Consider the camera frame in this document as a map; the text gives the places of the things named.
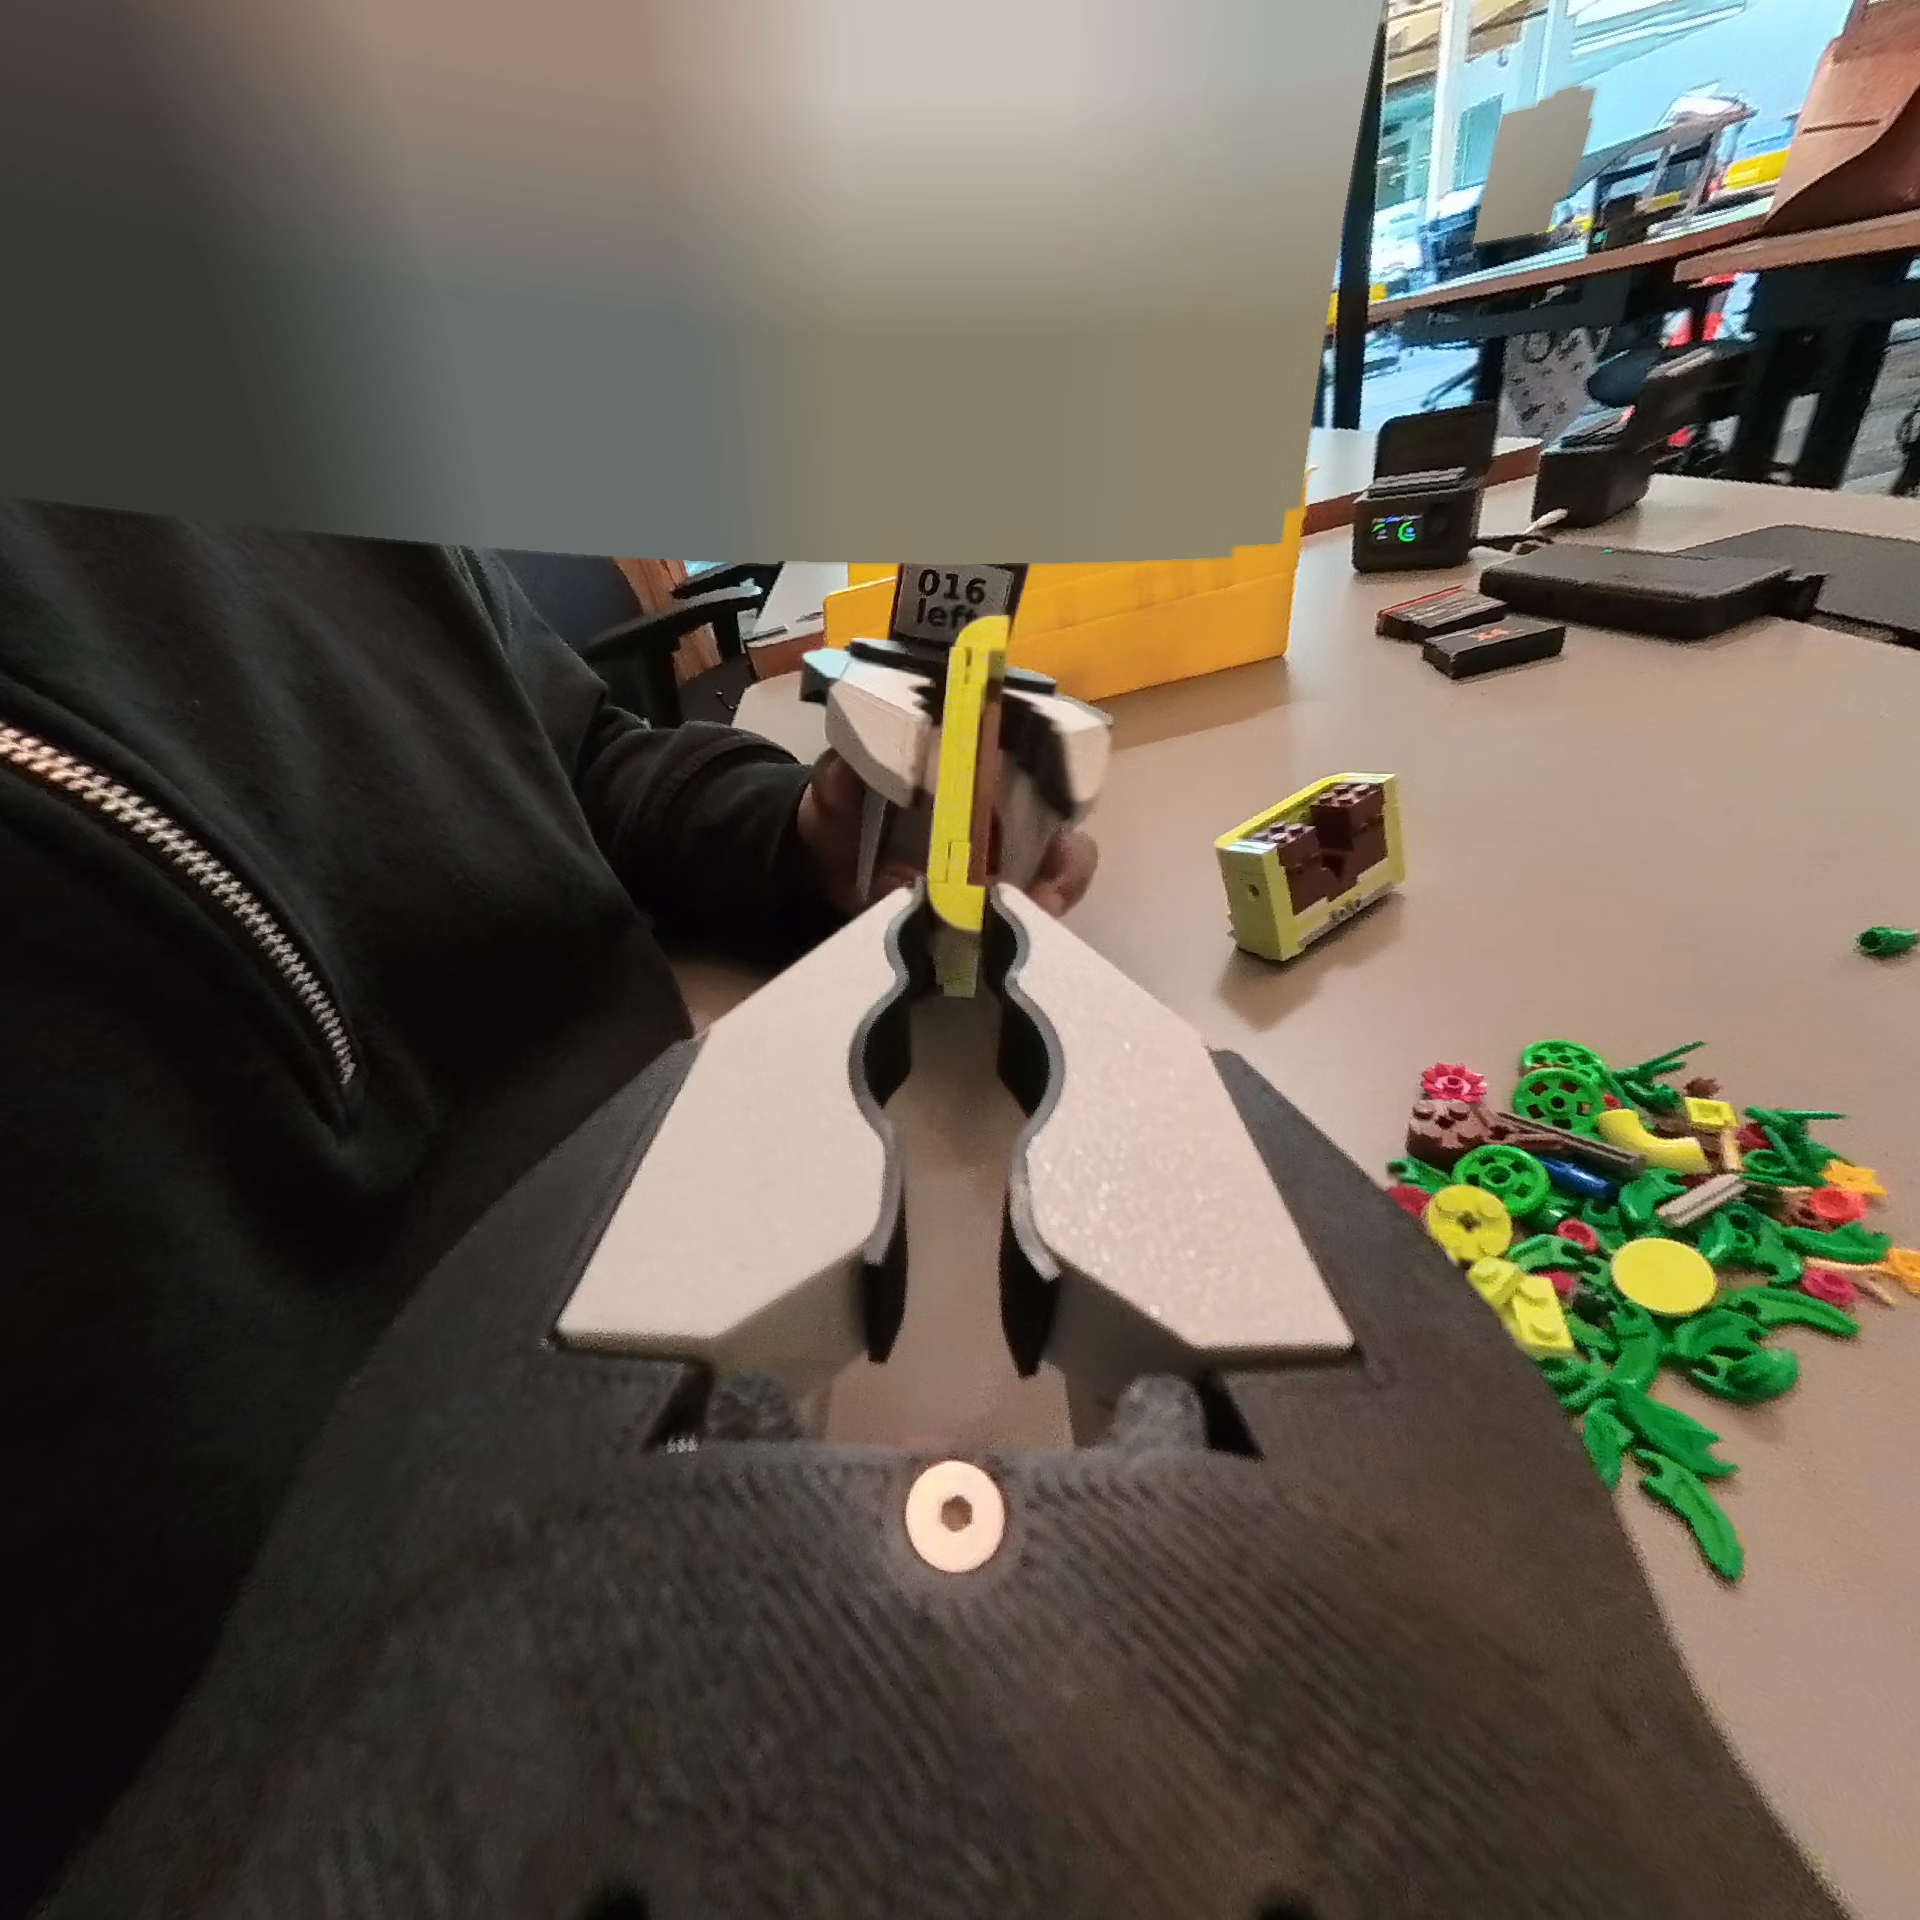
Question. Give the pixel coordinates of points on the black vertical pole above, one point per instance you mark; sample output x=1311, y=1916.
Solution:
x=1359, y=211

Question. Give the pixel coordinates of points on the lime toy brick pot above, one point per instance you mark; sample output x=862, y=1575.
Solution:
x=1313, y=869

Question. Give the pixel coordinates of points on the person's left hand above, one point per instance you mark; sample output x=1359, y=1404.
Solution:
x=841, y=826

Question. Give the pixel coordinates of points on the person's black jacket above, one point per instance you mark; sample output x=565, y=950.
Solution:
x=225, y=1050

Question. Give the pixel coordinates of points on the long wooden desk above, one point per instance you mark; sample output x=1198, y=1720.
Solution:
x=1559, y=271

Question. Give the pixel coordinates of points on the person's left forearm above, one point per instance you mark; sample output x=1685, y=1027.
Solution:
x=705, y=826

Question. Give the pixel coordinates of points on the brown leather bag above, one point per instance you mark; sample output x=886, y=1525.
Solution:
x=1852, y=120

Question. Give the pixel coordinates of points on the lime and brown toy panel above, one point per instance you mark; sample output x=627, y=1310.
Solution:
x=966, y=810

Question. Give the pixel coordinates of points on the small black battery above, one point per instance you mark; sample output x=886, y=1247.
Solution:
x=1442, y=616
x=1494, y=646

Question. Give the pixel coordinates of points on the black charger with display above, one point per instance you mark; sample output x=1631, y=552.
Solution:
x=1419, y=510

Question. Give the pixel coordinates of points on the yellow plastic bin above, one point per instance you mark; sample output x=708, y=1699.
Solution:
x=1171, y=629

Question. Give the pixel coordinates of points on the black power brick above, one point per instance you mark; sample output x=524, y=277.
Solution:
x=1642, y=588

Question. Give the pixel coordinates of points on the black charging box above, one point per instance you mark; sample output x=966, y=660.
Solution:
x=1612, y=451

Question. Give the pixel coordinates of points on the pile of small toy pieces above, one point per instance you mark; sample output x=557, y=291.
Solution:
x=1651, y=1260

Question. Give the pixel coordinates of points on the black office chair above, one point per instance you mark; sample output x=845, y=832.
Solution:
x=675, y=638

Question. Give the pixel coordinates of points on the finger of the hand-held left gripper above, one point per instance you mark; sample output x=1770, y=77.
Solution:
x=1060, y=781
x=886, y=734

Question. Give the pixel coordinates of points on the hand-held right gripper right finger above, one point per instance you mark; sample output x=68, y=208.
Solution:
x=1185, y=1200

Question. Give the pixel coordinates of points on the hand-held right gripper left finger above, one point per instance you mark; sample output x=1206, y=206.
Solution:
x=721, y=1200

